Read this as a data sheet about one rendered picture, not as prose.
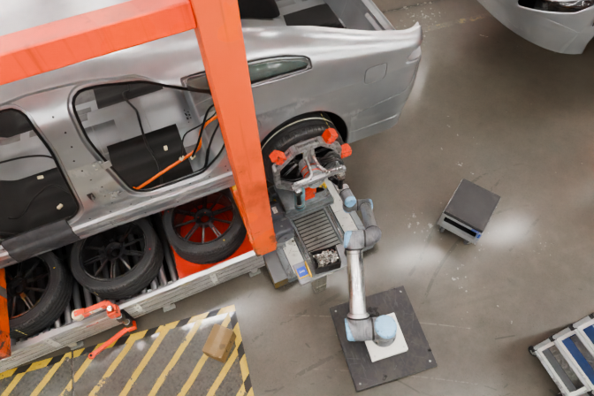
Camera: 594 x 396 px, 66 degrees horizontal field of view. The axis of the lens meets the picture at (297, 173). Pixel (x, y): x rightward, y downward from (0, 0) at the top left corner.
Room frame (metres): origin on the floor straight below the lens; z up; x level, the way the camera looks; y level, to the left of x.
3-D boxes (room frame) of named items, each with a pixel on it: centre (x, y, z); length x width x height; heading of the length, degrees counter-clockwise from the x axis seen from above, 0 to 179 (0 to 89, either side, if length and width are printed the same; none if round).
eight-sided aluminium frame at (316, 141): (1.95, -0.08, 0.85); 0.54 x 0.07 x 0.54; 111
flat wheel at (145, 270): (1.51, 1.44, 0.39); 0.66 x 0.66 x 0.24
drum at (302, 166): (1.89, -0.11, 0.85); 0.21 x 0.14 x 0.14; 21
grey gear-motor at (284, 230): (1.80, 0.19, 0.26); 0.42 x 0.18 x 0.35; 21
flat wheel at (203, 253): (1.76, 0.76, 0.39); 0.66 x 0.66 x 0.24
